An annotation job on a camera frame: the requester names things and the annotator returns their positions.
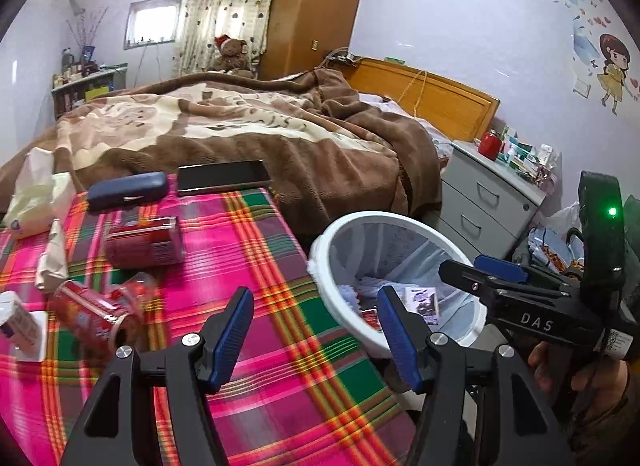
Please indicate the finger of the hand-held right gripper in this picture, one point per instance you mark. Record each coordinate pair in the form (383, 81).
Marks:
(500, 267)
(465, 273)

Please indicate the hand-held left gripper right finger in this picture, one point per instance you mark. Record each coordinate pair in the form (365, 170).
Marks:
(400, 341)

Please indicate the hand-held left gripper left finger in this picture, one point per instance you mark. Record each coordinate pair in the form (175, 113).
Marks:
(230, 336)

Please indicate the small white printed box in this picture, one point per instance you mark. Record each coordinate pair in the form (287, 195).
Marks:
(422, 303)

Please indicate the white trash bin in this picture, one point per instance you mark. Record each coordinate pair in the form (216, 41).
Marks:
(395, 251)

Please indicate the white round bin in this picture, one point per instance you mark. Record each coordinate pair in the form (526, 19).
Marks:
(330, 291)

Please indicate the clear plastic cup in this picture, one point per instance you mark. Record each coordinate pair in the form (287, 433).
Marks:
(137, 291)

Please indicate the large red can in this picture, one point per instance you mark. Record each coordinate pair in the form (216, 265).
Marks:
(145, 242)

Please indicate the crushed red can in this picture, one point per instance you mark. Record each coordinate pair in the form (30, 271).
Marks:
(90, 311)

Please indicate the beige paper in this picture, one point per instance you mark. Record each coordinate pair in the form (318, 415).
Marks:
(52, 256)

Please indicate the red and white carton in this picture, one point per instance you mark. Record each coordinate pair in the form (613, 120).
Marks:
(22, 326)

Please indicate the person's right forearm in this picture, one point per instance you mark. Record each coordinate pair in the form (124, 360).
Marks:
(605, 431)

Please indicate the person's right hand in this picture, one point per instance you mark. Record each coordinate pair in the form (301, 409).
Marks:
(542, 361)

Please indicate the pile of colourful bags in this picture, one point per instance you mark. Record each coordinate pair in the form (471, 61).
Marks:
(550, 246)

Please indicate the grey drawer nightstand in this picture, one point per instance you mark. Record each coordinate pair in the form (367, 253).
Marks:
(490, 206)

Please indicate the pink plaid cloth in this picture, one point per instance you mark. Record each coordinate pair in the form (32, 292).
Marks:
(280, 296)

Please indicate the group of medicine boxes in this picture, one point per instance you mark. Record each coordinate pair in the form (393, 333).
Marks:
(530, 155)

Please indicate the red jar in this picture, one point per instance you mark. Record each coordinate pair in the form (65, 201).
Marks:
(490, 145)

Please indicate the black smartphone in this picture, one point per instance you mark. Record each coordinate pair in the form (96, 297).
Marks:
(222, 177)

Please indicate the wooden bed headboard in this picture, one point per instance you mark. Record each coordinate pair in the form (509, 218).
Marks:
(440, 100)

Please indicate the dark blue glasses case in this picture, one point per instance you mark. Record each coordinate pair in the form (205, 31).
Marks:
(127, 192)

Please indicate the brown patterned blanket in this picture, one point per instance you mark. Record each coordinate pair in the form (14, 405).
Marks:
(300, 145)

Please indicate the flat green item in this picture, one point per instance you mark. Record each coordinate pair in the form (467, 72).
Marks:
(392, 59)

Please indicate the soft tissue pack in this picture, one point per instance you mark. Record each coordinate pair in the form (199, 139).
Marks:
(35, 191)

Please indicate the white power strip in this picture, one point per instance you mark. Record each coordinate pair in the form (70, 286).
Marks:
(342, 58)

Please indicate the teddy bear with red hat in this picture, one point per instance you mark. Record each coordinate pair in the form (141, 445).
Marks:
(230, 55)

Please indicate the shelf with bottles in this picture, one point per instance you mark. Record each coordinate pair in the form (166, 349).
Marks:
(85, 90)

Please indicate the wooden wardrobe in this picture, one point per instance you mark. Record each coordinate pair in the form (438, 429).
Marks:
(310, 10)

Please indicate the small window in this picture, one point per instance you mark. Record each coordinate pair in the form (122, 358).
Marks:
(150, 23)

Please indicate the patterned curtain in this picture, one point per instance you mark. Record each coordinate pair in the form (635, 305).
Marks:
(225, 5)

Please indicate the vase with dry branches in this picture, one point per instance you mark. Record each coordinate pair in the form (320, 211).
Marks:
(87, 35)

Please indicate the cartoon girl wall sticker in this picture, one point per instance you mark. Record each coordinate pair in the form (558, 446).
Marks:
(615, 70)

